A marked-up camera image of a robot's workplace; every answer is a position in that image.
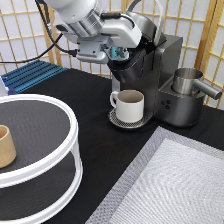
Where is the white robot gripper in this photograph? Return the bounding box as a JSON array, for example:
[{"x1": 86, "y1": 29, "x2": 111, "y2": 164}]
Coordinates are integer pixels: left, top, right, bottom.
[{"x1": 55, "y1": 13, "x2": 142, "y2": 64}]

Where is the white coffee pod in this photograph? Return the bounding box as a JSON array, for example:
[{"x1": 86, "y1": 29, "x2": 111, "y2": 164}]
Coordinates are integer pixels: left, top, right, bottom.
[{"x1": 111, "y1": 47, "x2": 120, "y2": 60}]

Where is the grey coffee machine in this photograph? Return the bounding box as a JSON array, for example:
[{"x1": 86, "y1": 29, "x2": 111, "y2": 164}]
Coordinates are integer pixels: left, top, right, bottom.
[{"x1": 108, "y1": 0, "x2": 205, "y2": 129}]

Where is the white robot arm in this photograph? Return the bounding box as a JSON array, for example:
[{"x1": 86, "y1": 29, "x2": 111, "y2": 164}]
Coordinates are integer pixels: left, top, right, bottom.
[{"x1": 44, "y1": 0, "x2": 142, "y2": 64}]

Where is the white ceramic mug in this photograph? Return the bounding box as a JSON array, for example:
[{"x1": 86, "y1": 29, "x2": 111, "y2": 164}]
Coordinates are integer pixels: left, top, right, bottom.
[{"x1": 110, "y1": 90, "x2": 144, "y2": 123}]

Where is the steel milk frother jug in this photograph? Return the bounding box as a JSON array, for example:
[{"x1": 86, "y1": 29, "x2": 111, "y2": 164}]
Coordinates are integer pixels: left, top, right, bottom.
[{"x1": 172, "y1": 68, "x2": 222, "y2": 100}]

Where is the wooden shoji screen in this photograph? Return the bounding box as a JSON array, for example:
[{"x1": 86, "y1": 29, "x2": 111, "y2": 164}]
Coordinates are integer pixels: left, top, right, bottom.
[{"x1": 0, "y1": 0, "x2": 224, "y2": 110}]

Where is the blue ribbed tray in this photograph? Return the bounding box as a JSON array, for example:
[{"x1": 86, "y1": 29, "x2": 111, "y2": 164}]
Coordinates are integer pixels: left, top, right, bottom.
[{"x1": 2, "y1": 60, "x2": 66, "y2": 94}]

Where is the grey woven placemat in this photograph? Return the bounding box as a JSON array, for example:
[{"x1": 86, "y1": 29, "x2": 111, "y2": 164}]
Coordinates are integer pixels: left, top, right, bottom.
[{"x1": 85, "y1": 127, "x2": 224, "y2": 224}]

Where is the white two-tier round shelf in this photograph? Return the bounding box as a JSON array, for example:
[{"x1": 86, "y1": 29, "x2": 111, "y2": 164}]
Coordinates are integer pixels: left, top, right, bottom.
[{"x1": 0, "y1": 94, "x2": 83, "y2": 224}]

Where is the tan wooden cup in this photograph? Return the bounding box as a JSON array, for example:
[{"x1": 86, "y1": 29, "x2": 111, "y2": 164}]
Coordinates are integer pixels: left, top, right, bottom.
[{"x1": 0, "y1": 125, "x2": 16, "y2": 168}]

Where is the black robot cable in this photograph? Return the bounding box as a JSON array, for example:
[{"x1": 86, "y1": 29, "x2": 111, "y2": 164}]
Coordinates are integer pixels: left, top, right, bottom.
[{"x1": 0, "y1": 0, "x2": 134, "y2": 65}]

